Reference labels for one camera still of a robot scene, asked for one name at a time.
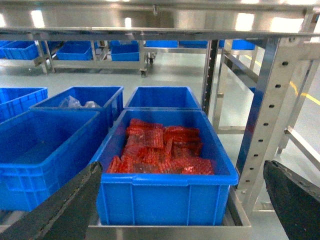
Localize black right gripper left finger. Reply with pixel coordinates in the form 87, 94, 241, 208
0, 161, 103, 240

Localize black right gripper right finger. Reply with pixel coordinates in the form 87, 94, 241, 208
263, 160, 320, 240

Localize blue plastic bin front left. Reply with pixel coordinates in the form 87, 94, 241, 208
0, 110, 103, 212

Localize blue plastic bin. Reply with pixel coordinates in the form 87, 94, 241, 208
0, 87, 48, 123
0, 110, 103, 212

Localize blue bin with red bags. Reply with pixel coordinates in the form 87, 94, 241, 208
93, 108, 239, 226

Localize blue bin with clear bags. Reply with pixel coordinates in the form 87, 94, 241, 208
30, 86, 124, 128

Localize blue plastic bin far left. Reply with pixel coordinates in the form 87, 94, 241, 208
0, 87, 48, 123

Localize empty blue bin rear right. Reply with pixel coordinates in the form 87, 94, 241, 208
125, 86, 201, 110

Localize background steel shelf cart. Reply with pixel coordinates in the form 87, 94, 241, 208
0, 39, 258, 77

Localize stainless steel shelf rack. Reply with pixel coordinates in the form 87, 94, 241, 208
0, 0, 320, 240

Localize red bubble wrap bags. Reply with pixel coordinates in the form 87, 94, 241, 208
106, 118, 215, 175

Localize clear plastic bags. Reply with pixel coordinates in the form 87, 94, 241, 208
59, 95, 101, 109

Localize stainless steel side table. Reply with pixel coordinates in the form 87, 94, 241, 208
213, 37, 320, 162

